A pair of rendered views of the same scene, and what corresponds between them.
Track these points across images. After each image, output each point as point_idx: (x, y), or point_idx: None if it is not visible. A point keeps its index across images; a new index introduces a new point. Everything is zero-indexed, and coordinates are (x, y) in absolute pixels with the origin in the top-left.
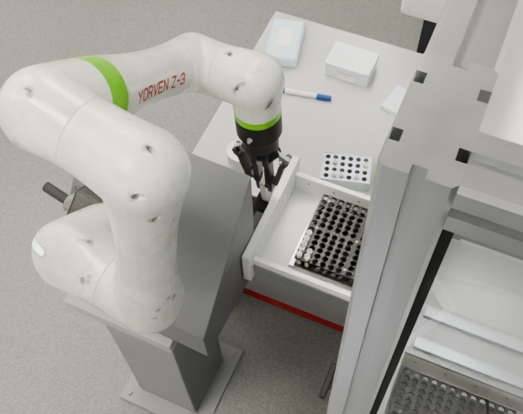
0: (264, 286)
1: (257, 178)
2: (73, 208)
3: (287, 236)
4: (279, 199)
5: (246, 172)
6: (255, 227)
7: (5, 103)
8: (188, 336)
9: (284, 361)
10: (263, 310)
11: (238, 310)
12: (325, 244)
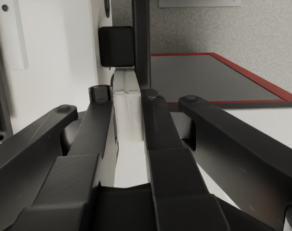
0: (158, 59)
1: (149, 103)
2: None
3: (54, 26)
4: (72, 83)
5: (206, 108)
6: (177, 86)
7: None
8: None
9: (122, 14)
10: (159, 52)
11: (179, 41)
12: None
